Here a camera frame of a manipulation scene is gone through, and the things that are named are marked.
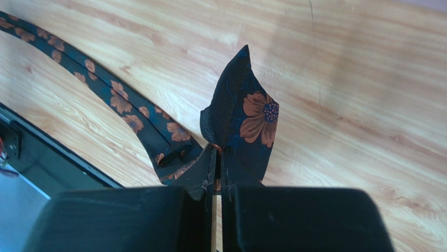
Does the black orange floral tie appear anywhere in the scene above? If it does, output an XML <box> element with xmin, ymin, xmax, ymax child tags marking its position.
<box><xmin>1</xmin><ymin>12</ymin><xmax>280</xmax><ymax>185</ymax></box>

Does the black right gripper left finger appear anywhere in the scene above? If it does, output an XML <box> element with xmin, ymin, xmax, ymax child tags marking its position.
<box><xmin>24</xmin><ymin>145</ymin><xmax>217</xmax><ymax>251</ymax></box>

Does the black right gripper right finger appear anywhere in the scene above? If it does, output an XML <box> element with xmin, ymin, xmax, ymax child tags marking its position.
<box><xmin>220</xmin><ymin>149</ymin><xmax>393</xmax><ymax>251</ymax></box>

